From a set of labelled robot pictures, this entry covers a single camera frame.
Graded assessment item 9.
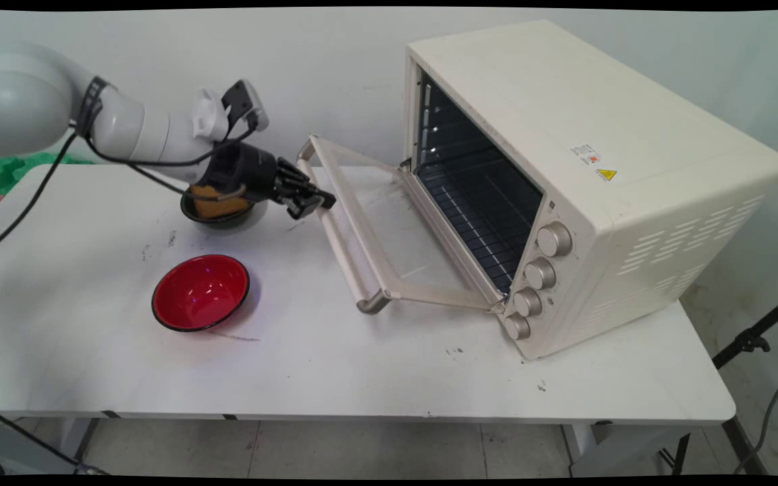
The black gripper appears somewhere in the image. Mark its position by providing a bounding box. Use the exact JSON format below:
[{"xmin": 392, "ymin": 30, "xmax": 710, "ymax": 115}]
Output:
[{"xmin": 197, "ymin": 140, "xmax": 337, "ymax": 221}]

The cream glass oven door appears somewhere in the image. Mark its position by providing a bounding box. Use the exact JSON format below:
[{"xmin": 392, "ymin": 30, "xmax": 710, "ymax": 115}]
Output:
[{"xmin": 296, "ymin": 135, "xmax": 506, "ymax": 316}]

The brown bread piece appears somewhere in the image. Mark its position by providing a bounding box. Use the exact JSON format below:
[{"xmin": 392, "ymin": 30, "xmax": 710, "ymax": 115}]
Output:
[{"xmin": 191, "ymin": 184, "xmax": 250, "ymax": 221}]

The dark green bowl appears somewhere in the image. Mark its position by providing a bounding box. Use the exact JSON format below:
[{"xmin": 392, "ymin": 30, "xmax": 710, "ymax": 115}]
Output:
[{"xmin": 180, "ymin": 188, "xmax": 256, "ymax": 230}]

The red bowl with black rim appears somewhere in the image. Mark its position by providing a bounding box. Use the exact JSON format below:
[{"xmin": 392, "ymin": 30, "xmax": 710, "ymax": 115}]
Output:
[{"xmin": 151, "ymin": 254, "xmax": 251, "ymax": 333}]

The cream toaster oven body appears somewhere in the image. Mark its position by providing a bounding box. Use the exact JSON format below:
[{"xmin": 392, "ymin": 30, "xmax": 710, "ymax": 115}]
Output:
[{"xmin": 403, "ymin": 19, "xmax": 778, "ymax": 361}]

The green foam mat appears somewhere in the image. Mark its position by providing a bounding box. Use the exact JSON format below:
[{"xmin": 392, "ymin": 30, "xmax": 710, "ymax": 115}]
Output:
[{"xmin": 0, "ymin": 151, "xmax": 94, "ymax": 197}]

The black tripod stand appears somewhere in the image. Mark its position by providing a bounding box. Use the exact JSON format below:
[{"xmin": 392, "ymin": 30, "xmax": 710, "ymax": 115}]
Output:
[{"xmin": 659, "ymin": 287, "xmax": 778, "ymax": 476}]

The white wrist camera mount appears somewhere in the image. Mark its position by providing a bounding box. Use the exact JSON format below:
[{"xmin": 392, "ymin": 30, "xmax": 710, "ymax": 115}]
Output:
[{"xmin": 192, "ymin": 79, "xmax": 270, "ymax": 142}]

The metal wire oven rack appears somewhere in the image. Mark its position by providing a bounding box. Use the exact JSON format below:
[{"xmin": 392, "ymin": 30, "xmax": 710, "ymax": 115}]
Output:
[{"xmin": 421, "ymin": 161, "xmax": 542, "ymax": 292}]

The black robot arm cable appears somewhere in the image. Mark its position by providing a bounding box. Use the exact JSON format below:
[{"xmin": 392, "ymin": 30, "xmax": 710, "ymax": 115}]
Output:
[{"xmin": 0, "ymin": 78, "xmax": 259, "ymax": 261}]

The black floor cable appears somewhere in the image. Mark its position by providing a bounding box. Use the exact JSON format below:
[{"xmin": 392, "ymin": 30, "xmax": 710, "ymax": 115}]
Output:
[{"xmin": 0, "ymin": 387, "xmax": 109, "ymax": 477}]

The grey hanging cable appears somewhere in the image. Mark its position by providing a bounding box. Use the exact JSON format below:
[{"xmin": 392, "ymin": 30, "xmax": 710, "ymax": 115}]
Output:
[{"xmin": 733, "ymin": 304, "xmax": 778, "ymax": 475}]

